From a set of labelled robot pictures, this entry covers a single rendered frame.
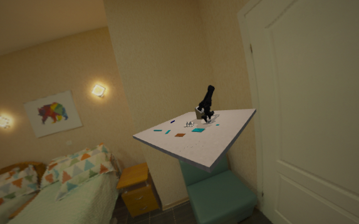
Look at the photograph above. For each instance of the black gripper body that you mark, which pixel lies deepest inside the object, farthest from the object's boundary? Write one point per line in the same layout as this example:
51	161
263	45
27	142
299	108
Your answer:
205	115

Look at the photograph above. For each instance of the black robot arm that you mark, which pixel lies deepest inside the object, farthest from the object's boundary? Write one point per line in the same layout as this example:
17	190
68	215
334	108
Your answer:
206	103

